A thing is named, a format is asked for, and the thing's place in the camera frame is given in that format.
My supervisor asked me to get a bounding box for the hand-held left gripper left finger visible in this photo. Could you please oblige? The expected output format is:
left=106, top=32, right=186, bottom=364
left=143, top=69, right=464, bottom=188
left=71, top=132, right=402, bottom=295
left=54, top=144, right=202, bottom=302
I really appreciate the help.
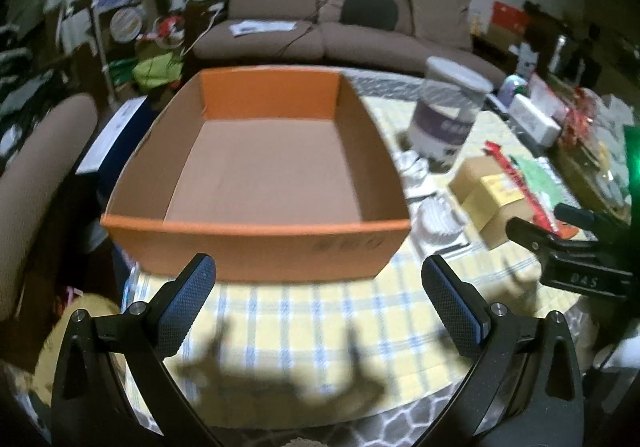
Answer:
left=50, top=253, right=217, bottom=447

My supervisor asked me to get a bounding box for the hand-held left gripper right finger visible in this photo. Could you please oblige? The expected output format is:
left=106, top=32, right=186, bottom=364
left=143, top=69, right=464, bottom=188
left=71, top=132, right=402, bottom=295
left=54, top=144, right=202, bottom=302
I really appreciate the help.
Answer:
left=421, top=254, right=586, bottom=447

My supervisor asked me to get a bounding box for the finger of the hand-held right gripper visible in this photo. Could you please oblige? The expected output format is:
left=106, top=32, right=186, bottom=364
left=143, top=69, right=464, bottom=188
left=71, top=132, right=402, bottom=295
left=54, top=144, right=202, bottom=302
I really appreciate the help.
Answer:
left=554, top=204, right=631, bottom=229
left=505, top=216, right=601, bottom=254

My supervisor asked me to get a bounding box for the tan yellow-labelled carton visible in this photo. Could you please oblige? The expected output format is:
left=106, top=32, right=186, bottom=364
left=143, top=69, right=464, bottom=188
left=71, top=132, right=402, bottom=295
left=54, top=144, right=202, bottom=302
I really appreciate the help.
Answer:
left=447, top=157, right=556, bottom=250

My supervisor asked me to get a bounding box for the orange cardboard box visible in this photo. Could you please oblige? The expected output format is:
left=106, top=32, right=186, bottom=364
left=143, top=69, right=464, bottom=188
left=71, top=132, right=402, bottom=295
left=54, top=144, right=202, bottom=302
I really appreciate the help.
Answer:
left=100, top=66, right=412, bottom=282

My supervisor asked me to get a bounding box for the white egg slicer package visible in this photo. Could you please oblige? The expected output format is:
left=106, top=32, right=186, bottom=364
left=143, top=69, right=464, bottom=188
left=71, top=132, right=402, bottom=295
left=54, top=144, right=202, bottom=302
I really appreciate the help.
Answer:
left=395, top=150, right=471, bottom=258

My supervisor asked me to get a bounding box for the clear jar with purple label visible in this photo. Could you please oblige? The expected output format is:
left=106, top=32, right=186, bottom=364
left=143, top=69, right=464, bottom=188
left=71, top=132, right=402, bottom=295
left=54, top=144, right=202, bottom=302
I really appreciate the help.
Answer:
left=406, top=56, right=495, bottom=168

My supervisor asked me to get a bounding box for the wicker basket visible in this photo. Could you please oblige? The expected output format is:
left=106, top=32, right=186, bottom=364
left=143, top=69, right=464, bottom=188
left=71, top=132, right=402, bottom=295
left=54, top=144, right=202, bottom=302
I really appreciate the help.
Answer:
left=547, top=127, right=632, bottom=218

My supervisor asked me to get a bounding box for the red long strip packet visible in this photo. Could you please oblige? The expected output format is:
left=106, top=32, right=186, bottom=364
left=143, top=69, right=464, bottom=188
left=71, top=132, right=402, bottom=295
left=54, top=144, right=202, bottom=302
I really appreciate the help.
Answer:
left=482, top=141, right=561, bottom=233

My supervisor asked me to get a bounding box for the white tissue box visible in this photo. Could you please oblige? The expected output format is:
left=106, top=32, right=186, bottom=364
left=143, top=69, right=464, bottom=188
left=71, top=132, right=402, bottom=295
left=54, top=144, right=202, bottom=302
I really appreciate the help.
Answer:
left=507, top=94, right=562, bottom=148

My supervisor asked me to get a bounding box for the yellow checked tablecloth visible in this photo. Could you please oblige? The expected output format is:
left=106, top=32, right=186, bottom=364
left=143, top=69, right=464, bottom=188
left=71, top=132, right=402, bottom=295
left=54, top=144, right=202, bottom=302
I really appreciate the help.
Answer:
left=120, top=92, right=601, bottom=428

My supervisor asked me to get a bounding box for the white red snack bag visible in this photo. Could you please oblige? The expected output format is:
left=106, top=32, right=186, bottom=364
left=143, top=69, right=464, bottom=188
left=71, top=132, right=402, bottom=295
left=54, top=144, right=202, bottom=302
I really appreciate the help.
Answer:
left=530, top=74, right=568, bottom=118

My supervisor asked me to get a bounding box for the purple green container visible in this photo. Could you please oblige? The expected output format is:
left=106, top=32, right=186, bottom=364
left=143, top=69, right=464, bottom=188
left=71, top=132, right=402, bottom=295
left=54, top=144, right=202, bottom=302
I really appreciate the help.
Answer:
left=500, top=76, right=528, bottom=108

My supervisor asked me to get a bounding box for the blue white carton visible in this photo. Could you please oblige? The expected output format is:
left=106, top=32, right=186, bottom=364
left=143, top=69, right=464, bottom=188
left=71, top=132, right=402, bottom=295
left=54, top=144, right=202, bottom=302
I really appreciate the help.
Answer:
left=75, top=94, right=161, bottom=175

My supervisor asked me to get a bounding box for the brown armchair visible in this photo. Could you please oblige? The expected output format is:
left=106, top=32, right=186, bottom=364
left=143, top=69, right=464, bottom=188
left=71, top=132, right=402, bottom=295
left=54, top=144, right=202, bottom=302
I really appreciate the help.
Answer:
left=0, top=94, right=98, bottom=323

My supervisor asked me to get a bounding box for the red cardboard box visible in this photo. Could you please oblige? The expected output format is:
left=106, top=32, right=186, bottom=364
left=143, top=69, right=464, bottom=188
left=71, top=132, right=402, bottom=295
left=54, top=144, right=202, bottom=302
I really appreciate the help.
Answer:
left=490, top=1, right=531, bottom=35

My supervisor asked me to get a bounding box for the green bag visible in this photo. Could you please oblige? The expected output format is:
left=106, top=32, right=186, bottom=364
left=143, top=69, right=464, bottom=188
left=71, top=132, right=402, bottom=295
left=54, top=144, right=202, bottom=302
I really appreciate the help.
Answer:
left=132, top=52, right=183, bottom=90

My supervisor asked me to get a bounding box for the black cushion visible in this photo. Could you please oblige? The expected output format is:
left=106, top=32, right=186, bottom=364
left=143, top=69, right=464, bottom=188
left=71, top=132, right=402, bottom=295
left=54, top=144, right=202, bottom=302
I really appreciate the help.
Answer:
left=340, top=0, right=400, bottom=32

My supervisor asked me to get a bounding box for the white paper sheet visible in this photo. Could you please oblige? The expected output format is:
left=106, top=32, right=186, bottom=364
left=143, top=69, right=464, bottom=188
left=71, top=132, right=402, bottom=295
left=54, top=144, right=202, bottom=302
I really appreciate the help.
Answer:
left=230, top=20, right=296, bottom=35

